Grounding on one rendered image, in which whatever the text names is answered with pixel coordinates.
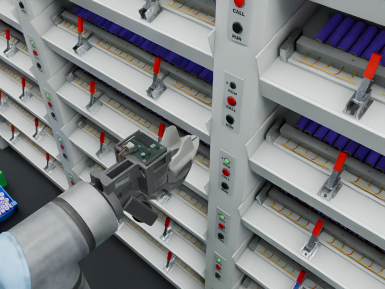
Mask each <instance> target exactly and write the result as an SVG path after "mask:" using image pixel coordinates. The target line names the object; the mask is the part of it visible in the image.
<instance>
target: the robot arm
mask: <svg viewBox="0 0 385 289"><path fill-rule="evenodd" d="M133 136H134V137H133ZM126 141H127V142H126ZM123 143H124V144H123ZM114 149H115V156H116V163H115V164H114V165H112V166H111V167H109V168H107V169H106V170H105V171H103V172H102V171H100V170H99V169H98V168H96V169H95V170H94V171H92V172H90V173H89V174H90V177H91V181H90V182H89V183H88V182H85V181H80V182H78V183H76V184H75V185H73V186H72V187H71V188H69V189H68V190H66V191H65V192H63V193H62V194H60V195H59V196H58V197H56V198H55V199H53V200H52V201H51V202H49V203H48V204H46V205H45V206H43V207H42V208H40V209H39V210H37V211H36V212H34V213H33V214H31V215H30V216H29V217H27V218H26V219H24V220H23V221H21V222H20V223H18V224H17V225H16V226H14V227H12V228H11V229H9V230H8V231H7V232H2V233H1V234H0V289H90V287H89V285H88V283H87V281H86V278H85V276H84V274H83V272H82V270H81V268H80V266H79V264H78V262H79V261H80V260H81V259H83V258H84V257H86V255H88V254H89V253H90V252H92V251H93V250H94V249H95V248H96V247H98V246H99V245H100V244H101V243H102V242H104V241H105V240H106V239H107V238H109V237H110V236H111V235H113V234H114V233H115V232H116V231H117V230H118V227H119V224H118V221H119V220H120V219H122V218H123V216H124V212H123V211H126V212H127V213H129V214H130V215H132V217H133V219H134V220H135V221H137V222H140V223H145V224H147V225H149V226H152V225H153V224H154V222H155V221H156V219H157V218H158V214H157V213H155V212H154V211H153V209H152V206H151V205H150V204H149V203H147V201H149V200H157V199H158V197H159V196H161V195H163V194H164V193H166V194H169V193H170V192H171V191H172V190H174V189H176V188H177V187H178V186H180V185H181V184H182V183H183V182H184V181H185V179H186V177H187V175H188V173H189V171H190V169H191V167H192V164H193V161H194V159H195V157H196V155H197V152H198V149H199V137H197V136H196V135H192V136H190V135H187V136H184V137H181V138H180V136H179V134H178V131H177V129H176V127H175V126H169V127H168V128H167V129H166V130H165V133H164V136H163V139H162V141H161V142H160V143H159V142H157V141H156V140H154V139H152V138H151V137H150V136H148V135H146V134H145V133H143V132H140V129H138V130H137V131H135V132H134V133H133V134H131V135H130V136H128V137H126V138H125V139H123V140H122V141H121V142H119V143H118V144H116V145H114ZM142 199H144V200H145V201H146V202H145V201H141V200H142Z"/></svg>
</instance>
